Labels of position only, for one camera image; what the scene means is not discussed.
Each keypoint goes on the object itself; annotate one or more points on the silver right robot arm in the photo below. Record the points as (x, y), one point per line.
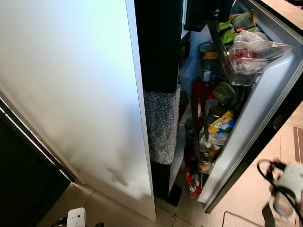
(283, 205)

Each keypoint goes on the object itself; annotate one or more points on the fridge door with white bins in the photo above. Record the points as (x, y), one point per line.
(255, 109)

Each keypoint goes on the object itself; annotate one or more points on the black fridge door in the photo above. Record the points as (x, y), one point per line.
(156, 47)

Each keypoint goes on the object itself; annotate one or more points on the white fridge body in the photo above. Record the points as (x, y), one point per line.
(71, 71)

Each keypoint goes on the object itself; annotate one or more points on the grey floor rug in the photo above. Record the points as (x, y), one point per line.
(298, 144)

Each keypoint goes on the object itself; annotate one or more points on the clear plastic door bin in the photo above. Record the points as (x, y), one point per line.
(246, 71)

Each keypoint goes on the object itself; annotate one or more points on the yellow label bottle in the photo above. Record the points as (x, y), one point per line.
(221, 124)

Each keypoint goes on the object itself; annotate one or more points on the green lid jar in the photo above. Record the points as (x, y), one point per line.
(223, 92)

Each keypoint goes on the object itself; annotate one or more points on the white plastic bag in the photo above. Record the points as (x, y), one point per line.
(251, 38)

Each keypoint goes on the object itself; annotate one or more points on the brown counter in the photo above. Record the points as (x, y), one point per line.
(289, 12)

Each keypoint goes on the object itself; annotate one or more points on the green vegetable packet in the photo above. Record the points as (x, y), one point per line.
(234, 26)

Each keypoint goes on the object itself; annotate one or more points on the red snack packet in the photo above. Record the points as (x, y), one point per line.
(192, 182)

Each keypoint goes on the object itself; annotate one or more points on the bubble wrap padding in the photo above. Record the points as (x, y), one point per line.
(162, 123)

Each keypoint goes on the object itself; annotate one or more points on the dark cabinet with silver trim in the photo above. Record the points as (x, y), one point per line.
(23, 179)

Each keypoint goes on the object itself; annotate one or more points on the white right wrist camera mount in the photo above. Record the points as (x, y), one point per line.
(289, 182)

